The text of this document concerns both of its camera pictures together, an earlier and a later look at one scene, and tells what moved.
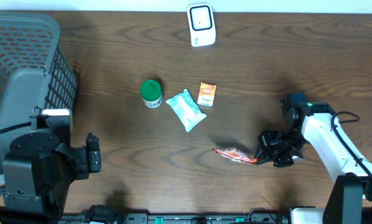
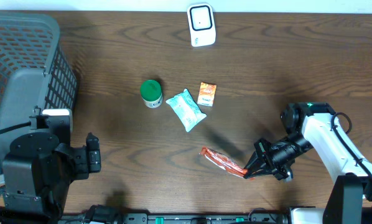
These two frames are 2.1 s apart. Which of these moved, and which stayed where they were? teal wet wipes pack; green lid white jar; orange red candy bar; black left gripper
Moved: orange red candy bar
Stayed: black left gripper; green lid white jar; teal wet wipes pack
